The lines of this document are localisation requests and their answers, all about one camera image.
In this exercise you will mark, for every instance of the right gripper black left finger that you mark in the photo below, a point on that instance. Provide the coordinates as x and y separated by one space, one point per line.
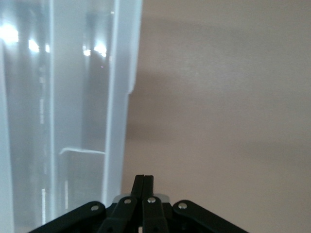
124 213

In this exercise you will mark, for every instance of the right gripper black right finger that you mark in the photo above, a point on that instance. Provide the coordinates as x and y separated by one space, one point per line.
153 213

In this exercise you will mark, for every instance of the clear plastic box lid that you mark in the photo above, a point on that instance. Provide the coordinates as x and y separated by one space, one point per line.
73 97

